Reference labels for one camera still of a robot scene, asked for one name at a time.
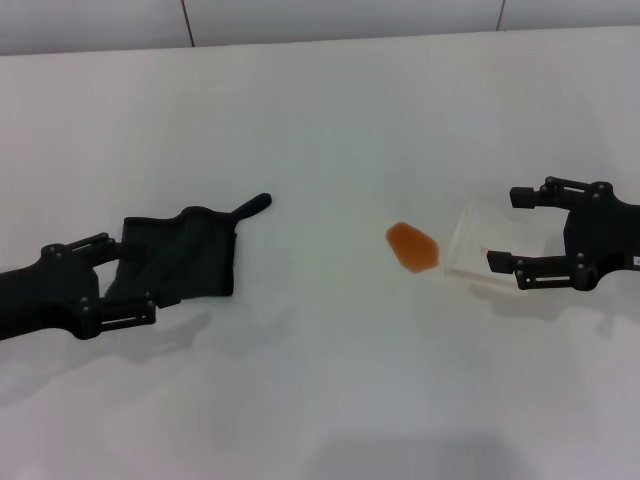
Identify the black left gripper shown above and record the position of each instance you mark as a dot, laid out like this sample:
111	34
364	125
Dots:
45	295

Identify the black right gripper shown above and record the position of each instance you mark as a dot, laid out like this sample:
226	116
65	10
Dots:
605	235

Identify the white paper cup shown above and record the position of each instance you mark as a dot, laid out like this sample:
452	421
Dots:
475	235

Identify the dark blue rag with loop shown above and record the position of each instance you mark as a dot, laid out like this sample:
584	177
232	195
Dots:
200	260

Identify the brown liquid stain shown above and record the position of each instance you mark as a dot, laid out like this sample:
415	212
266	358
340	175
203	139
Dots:
412	247

